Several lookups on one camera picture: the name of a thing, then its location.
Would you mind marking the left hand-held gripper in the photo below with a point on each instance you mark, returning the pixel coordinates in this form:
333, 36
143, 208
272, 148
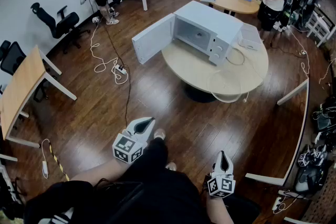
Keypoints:
126, 147

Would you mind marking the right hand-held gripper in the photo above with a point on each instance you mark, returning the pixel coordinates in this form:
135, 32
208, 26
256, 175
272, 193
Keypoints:
221, 186

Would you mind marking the round glass turntable plate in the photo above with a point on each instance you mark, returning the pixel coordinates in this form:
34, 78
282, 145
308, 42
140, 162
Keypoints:
224, 86

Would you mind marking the white microwave oven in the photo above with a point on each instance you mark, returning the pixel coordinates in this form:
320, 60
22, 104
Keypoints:
204, 18

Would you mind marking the person's left forearm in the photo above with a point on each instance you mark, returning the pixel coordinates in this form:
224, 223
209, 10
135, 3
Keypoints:
99, 171

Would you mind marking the person's right forearm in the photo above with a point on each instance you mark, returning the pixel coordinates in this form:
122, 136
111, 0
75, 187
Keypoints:
218, 209

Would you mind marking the person's left shoe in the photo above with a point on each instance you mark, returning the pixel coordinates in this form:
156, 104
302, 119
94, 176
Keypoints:
159, 133

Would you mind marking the person's shoe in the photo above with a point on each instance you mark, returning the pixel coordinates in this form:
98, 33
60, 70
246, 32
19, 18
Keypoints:
159, 133
171, 166

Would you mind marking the person's right shoe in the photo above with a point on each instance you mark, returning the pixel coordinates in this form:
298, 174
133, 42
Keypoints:
171, 166

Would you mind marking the white power strip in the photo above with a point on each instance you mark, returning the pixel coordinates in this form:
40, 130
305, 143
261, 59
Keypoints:
120, 69

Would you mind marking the person's black clothing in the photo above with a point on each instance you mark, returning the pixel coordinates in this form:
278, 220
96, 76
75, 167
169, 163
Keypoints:
162, 191

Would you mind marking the black round table base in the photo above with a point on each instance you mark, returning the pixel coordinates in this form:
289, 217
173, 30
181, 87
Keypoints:
197, 94

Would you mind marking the pile of spare hand-held grippers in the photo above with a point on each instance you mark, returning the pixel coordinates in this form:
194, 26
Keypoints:
312, 157

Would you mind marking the white power adapter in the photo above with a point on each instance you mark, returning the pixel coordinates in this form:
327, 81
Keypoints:
45, 168

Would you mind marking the dark desk with white legs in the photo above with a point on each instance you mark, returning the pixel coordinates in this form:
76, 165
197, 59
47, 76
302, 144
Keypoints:
292, 92

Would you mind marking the black backpack with green trim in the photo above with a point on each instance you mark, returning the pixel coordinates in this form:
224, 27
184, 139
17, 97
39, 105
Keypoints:
325, 118

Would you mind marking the black office chair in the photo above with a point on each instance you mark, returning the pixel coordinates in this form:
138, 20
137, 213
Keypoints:
63, 25
11, 57

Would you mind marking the white storage box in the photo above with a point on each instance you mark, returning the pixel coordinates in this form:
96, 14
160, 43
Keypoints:
249, 36

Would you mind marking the white slatted chair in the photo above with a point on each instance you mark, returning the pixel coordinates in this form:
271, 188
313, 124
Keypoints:
319, 29

